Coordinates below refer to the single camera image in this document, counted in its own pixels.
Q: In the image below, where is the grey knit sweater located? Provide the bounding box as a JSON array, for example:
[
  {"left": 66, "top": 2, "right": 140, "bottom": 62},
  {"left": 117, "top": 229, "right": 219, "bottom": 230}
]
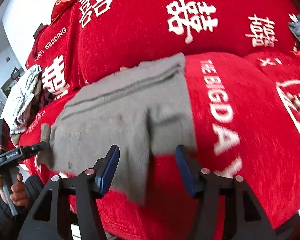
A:
[{"left": 36, "top": 53, "right": 197, "bottom": 205}]

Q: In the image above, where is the person's left hand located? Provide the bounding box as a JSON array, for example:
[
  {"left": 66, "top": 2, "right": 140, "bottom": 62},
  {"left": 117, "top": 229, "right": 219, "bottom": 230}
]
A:
[{"left": 0, "top": 172, "right": 30, "bottom": 209}]

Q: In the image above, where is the white green crumpled cloth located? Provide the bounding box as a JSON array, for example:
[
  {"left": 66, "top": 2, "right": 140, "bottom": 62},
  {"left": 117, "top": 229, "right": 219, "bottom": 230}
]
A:
[{"left": 0, "top": 64, "right": 42, "bottom": 135}]

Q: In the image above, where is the red wedding sofa cover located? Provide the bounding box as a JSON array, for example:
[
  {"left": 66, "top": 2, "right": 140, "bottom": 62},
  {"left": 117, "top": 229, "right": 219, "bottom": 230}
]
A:
[{"left": 20, "top": 0, "right": 300, "bottom": 239}]

